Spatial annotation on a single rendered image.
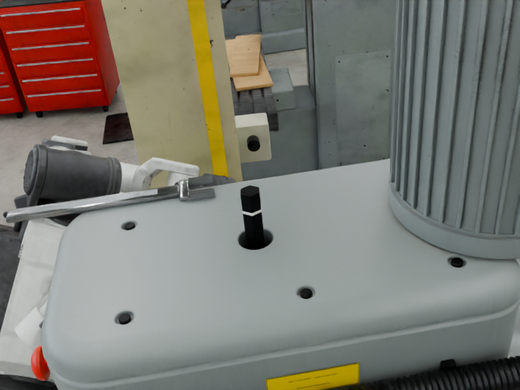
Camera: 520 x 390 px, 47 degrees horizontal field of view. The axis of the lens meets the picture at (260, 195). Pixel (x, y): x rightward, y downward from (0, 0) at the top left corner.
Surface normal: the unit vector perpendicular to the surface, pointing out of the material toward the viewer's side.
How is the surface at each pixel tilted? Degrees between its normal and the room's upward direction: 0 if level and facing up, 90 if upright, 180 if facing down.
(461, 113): 90
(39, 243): 58
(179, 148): 90
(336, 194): 0
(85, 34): 90
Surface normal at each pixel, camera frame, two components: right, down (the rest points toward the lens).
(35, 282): 0.25, -0.01
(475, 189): -0.47, 0.53
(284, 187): -0.09, -0.82
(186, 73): 0.15, 0.55
